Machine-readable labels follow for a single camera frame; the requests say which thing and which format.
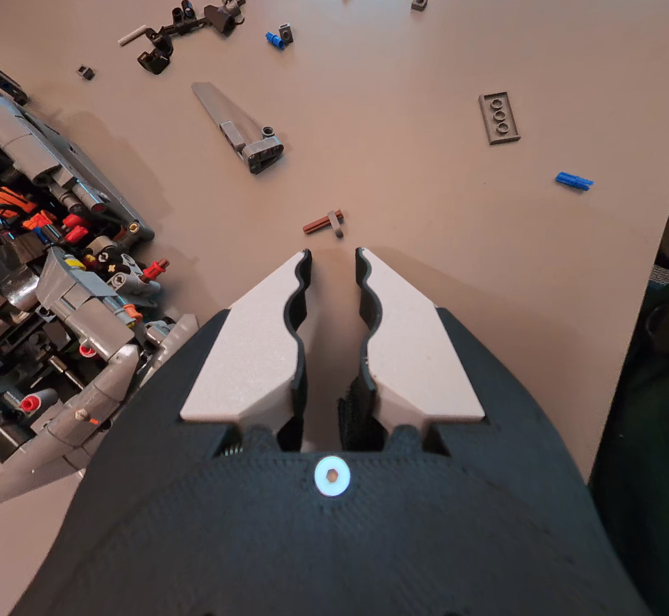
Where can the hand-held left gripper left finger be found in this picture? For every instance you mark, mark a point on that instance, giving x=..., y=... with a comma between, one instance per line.
x=240, y=365

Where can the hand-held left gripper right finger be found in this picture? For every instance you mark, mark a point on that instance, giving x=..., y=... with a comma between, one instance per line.
x=423, y=365

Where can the grey black lego spaceship model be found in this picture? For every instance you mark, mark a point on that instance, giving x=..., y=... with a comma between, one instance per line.
x=62, y=312

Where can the grey lego plate with holes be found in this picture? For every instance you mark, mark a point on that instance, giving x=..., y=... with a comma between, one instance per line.
x=487, y=124

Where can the grey lego wing dark connector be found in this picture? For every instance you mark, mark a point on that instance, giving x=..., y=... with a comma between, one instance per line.
x=219, y=109

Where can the blue lego pin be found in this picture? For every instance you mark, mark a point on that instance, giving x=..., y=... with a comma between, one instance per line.
x=273, y=39
x=572, y=181

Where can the black curved lego piece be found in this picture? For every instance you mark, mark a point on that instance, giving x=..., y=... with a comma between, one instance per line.
x=154, y=62

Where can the white lego bar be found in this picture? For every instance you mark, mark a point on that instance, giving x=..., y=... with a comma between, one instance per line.
x=131, y=36

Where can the black lego slope piece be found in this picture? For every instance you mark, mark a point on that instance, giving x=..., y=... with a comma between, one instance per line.
x=219, y=19

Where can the black lego connector piece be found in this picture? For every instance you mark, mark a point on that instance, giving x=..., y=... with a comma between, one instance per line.
x=184, y=12

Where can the grey lego plate with stud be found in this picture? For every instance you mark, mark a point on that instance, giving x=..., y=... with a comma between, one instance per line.
x=419, y=2

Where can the grey lego axle connector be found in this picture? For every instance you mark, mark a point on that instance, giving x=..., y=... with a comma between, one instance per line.
x=232, y=0

